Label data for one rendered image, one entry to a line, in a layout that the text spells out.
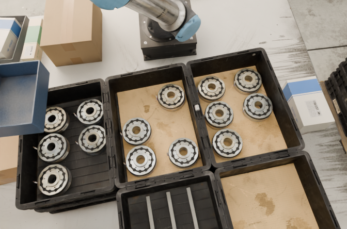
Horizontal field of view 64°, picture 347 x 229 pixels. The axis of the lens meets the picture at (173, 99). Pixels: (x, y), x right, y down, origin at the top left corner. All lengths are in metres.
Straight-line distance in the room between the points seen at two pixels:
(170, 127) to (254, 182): 0.34
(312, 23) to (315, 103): 1.43
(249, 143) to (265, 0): 0.83
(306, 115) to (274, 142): 0.19
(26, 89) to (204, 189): 0.64
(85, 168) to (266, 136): 0.64
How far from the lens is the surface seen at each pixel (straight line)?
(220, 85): 1.06
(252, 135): 1.04
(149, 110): 1.06
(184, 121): 1.03
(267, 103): 1.06
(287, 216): 1.01
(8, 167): 1.13
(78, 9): 1.39
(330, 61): 2.39
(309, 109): 1.19
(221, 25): 1.45
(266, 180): 1.01
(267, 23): 1.49
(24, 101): 0.93
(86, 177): 1.04
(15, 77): 0.99
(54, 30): 1.35
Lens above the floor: 1.79
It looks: 64 degrees down
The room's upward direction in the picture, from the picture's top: 6 degrees counter-clockwise
